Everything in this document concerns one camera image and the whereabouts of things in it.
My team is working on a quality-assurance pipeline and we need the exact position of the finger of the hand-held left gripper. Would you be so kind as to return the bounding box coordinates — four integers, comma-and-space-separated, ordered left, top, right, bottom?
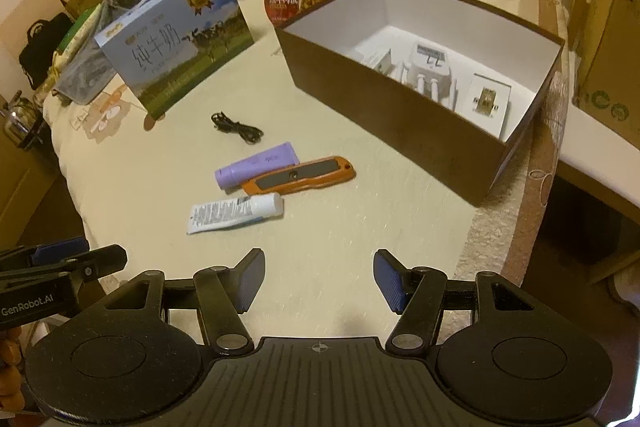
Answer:
0, 237, 92, 269
0, 244, 127, 293

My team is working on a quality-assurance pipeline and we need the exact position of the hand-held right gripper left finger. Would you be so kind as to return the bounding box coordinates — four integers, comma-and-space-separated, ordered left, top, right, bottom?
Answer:
102, 248, 266, 353

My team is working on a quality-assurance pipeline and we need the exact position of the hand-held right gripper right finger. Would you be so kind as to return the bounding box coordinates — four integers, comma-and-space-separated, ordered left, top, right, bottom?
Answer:
373, 248, 538, 353

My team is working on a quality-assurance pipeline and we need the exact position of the brown storage box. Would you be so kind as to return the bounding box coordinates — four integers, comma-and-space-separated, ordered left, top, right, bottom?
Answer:
275, 0, 566, 208

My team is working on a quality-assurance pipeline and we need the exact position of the clear plastic case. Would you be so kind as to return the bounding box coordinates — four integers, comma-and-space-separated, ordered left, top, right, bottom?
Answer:
395, 62, 459, 110

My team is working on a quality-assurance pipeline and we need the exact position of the small white picture box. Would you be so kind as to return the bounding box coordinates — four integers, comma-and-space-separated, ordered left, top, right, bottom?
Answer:
459, 73, 512, 138

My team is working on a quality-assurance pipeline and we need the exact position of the white power adapter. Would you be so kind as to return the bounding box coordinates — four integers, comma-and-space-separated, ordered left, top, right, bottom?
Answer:
402, 42, 453, 102

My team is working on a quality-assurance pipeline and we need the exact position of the white paper leaflet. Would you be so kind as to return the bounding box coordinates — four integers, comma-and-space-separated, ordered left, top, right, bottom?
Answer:
357, 47, 393, 72

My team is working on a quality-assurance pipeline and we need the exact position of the person's left hand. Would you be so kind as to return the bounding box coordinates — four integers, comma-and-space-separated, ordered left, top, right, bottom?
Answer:
0, 326, 26, 414

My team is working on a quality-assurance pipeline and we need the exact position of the cream printed bedsheet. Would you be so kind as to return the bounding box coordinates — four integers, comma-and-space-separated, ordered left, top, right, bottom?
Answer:
42, 0, 571, 323

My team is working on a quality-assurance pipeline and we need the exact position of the white printed tube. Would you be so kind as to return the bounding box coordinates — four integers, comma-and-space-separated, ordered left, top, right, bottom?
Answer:
186, 193, 284, 235

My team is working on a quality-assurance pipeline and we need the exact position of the purple tube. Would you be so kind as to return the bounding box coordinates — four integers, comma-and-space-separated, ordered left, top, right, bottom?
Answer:
214, 142, 299, 191

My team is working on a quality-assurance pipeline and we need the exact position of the orange utility knife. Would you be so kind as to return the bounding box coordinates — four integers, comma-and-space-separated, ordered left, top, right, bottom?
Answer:
240, 156, 357, 196

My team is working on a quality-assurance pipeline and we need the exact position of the grey cloth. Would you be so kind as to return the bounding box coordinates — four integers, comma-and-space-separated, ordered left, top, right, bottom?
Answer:
52, 52, 121, 104

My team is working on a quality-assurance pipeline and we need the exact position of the black handbag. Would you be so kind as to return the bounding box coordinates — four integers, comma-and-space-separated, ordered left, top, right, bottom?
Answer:
19, 12, 76, 90

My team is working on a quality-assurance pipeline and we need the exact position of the blue milk carton box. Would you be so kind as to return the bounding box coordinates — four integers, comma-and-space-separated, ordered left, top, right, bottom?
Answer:
94, 0, 253, 116

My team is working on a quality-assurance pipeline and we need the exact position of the green box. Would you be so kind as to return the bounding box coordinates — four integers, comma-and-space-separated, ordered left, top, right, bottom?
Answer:
55, 2, 108, 58

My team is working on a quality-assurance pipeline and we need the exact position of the white furniture top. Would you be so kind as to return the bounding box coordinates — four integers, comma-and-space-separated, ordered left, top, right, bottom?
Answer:
557, 142, 640, 194

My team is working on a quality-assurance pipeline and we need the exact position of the large printed cardboard box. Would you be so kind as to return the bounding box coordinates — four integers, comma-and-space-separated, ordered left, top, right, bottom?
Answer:
570, 0, 640, 125

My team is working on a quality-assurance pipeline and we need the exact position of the black cable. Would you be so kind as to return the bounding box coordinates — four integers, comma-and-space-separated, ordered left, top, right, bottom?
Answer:
210, 111, 264, 145

